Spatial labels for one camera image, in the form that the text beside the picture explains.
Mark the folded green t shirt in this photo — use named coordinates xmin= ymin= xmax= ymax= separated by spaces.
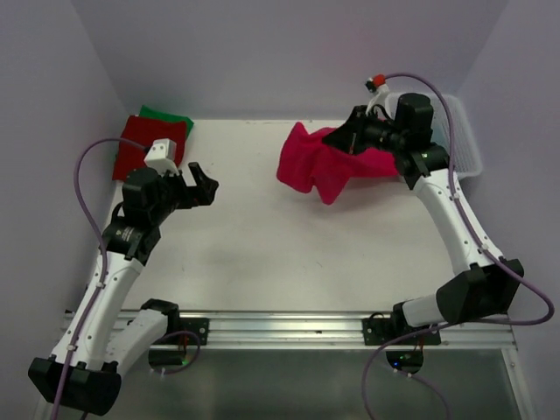
xmin=138 ymin=105 xmax=194 ymax=135

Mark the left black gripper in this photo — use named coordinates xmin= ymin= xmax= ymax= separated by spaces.
xmin=150 ymin=161 xmax=217 ymax=224

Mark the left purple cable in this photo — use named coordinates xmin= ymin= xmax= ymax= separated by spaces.
xmin=47 ymin=138 xmax=200 ymax=420

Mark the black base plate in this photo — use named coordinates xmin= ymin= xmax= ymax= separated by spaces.
xmin=361 ymin=317 xmax=442 ymax=346
xmin=179 ymin=317 xmax=210 ymax=346

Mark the crimson pink t shirt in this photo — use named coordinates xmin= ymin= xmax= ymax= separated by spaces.
xmin=276 ymin=122 xmax=398 ymax=205

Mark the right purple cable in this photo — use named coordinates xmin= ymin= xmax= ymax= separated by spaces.
xmin=360 ymin=72 xmax=556 ymax=420

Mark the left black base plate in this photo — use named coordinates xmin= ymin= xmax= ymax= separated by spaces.
xmin=179 ymin=317 xmax=210 ymax=346

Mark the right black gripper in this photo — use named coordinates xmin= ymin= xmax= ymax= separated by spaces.
xmin=324 ymin=104 xmax=408 ymax=156

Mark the aluminium mounting rail frame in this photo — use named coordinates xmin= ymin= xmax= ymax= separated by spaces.
xmin=34 ymin=305 xmax=537 ymax=420

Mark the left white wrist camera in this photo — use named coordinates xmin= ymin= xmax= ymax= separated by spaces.
xmin=143 ymin=138 xmax=179 ymax=176

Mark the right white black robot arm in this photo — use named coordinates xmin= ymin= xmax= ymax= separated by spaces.
xmin=323 ymin=93 xmax=524 ymax=344

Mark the purple cable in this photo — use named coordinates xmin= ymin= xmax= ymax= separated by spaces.
xmin=360 ymin=72 xmax=556 ymax=420
xmin=47 ymin=138 xmax=200 ymax=420

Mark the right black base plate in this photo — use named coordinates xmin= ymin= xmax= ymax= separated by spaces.
xmin=361 ymin=317 xmax=442 ymax=346

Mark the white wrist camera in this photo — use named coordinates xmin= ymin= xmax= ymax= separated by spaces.
xmin=143 ymin=138 xmax=179 ymax=176
xmin=364 ymin=74 xmax=390 ymax=116

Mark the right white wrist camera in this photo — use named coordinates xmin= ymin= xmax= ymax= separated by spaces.
xmin=364 ymin=74 xmax=390 ymax=116

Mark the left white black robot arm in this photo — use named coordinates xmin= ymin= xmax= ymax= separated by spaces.
xmin=28 ymin=162 xmax=219 ymax=416

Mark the folded dark red t shirt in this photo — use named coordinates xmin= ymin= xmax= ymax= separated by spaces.
xmin=111 ymin=114 xmax=188 ymax=181

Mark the white plastic mesh basket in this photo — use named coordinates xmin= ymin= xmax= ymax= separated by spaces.
xmin=384 ymin=91 xmax=484 ymax=180

